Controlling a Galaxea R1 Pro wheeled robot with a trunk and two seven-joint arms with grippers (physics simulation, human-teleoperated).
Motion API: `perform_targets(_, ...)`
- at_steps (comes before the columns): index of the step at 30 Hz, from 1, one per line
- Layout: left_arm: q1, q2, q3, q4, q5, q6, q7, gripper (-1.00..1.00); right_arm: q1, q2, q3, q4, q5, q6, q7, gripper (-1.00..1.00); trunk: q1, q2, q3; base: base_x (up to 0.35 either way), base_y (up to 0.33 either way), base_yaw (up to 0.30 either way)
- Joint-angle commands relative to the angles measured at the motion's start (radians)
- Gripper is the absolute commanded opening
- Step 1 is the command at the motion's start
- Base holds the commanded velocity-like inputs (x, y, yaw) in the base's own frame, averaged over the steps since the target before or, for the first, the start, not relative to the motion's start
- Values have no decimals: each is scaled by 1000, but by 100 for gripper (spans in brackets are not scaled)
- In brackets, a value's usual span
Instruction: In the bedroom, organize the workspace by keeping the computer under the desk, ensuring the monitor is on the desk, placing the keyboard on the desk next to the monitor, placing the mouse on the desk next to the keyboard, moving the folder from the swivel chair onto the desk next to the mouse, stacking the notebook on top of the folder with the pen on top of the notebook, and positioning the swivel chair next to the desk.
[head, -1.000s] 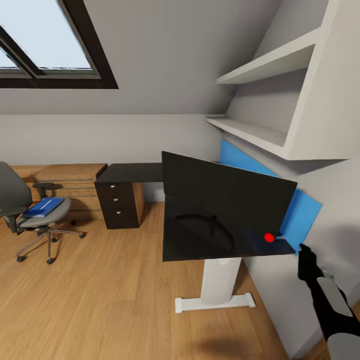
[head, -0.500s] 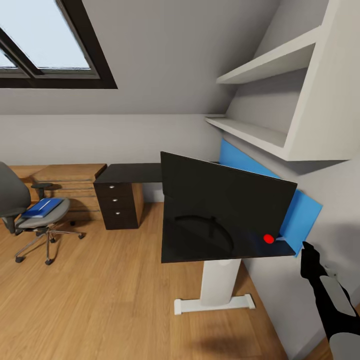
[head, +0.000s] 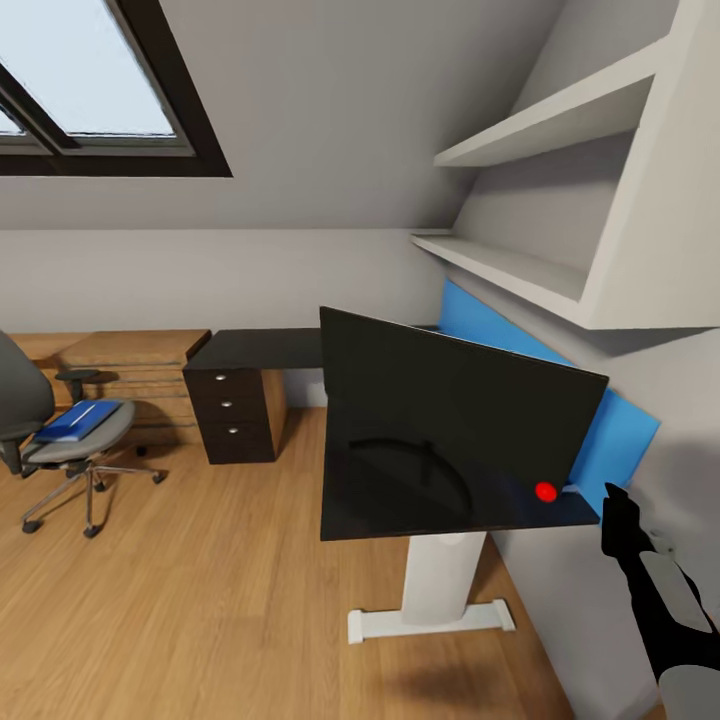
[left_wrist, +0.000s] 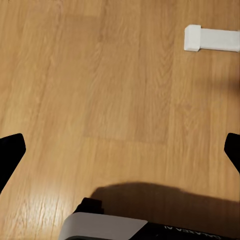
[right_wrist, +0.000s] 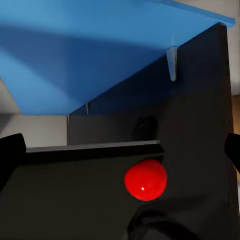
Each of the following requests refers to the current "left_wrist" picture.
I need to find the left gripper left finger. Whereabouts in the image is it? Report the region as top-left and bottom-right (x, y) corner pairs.
(0, 133), (26, 193)

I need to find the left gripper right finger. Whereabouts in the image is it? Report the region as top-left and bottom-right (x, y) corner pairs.
(224, 133), (240, 173)

